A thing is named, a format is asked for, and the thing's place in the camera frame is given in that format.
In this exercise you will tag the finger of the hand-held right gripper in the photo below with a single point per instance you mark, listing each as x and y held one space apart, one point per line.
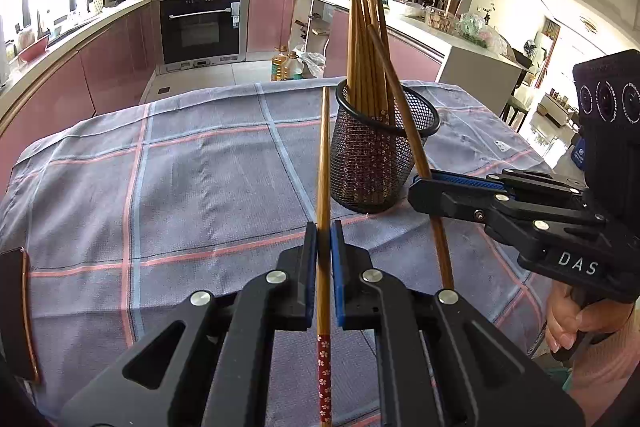
460 204
540 187

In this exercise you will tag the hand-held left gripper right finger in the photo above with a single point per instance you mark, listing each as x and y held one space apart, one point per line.
339 277

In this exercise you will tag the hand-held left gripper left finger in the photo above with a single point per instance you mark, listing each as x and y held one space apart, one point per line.
313 277

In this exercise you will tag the wooden chopstick red floral end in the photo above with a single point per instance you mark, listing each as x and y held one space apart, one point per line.
324 157
441 247

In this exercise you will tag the black mesh utensil holder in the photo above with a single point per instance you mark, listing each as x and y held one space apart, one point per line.
360 167

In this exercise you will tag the bundle of wooden chopsticks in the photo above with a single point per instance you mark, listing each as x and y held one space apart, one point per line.
356 57

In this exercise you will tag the person's right hand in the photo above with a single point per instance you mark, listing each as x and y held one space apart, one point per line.
562 322

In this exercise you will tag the white sideboard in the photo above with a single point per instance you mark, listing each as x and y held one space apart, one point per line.
555 109

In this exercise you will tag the round ceiling lamp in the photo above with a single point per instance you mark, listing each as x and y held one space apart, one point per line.
589 24

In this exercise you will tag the blue plaid tablecloth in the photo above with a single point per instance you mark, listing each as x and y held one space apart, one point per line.
200 182

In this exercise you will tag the bag of green vegetables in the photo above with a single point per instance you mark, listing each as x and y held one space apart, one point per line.
480 31

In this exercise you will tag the clear glass food container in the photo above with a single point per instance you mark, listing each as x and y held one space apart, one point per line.
441 18

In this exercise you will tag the clear plastic bags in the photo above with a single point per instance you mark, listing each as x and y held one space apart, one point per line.
312 64

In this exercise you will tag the yellow cooking oil bottle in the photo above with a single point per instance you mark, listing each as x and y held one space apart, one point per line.
279 67

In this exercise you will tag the pink base cabinets with counter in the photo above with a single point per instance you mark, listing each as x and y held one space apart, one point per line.
270 19

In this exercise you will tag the black built-in oven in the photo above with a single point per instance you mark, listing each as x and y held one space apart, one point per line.
200 32

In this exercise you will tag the pink base cabinets long run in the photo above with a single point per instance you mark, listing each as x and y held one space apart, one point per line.
110 62

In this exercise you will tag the black smartphone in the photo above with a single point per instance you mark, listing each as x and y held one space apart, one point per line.
15 307

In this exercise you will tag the red bowl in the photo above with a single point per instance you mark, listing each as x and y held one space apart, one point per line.
34 49

